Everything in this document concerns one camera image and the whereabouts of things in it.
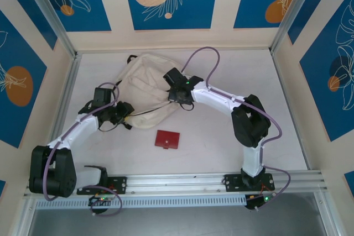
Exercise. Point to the cream canvas backpack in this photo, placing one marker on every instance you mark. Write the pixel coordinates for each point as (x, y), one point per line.
(146, 89)

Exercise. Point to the aluminium mounting rail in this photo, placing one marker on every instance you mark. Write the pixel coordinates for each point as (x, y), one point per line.
(177, 182)

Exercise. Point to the aluminium table side rail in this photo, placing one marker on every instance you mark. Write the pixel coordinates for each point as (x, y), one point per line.
(69, 81)
(290, 109)

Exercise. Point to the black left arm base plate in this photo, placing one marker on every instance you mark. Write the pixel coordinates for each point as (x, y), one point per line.
(119, 183)

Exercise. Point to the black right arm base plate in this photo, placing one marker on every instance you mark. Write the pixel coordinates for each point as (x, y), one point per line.
(232, 182)

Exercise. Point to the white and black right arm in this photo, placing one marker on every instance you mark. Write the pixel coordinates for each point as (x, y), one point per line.
(215, 97)

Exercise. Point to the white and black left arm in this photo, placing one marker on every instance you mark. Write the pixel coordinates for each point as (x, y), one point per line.
(80, 129)

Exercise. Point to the small controller board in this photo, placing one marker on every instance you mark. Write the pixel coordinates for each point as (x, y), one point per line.
(101, 199)
(258, 201)

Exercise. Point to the aluminium frame post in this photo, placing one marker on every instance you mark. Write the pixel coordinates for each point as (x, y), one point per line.
(296, 9)
(49, 12)

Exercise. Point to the red wallet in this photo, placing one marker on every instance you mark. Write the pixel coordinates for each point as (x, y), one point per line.
(167, 138)

